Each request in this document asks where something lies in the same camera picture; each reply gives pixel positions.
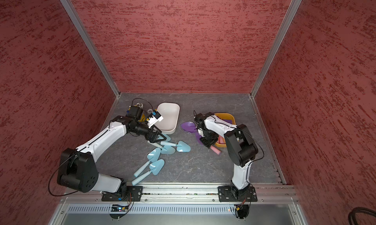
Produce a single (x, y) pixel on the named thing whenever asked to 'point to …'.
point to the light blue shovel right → (182, 146)
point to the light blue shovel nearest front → (154, 168)
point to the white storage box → (170, 112)
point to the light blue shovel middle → (167, 149)
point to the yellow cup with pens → (135, 112)
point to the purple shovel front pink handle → (221, 140)
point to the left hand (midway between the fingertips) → (161, 137)
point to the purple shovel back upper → (189, 126)
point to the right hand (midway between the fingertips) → (212, 146)
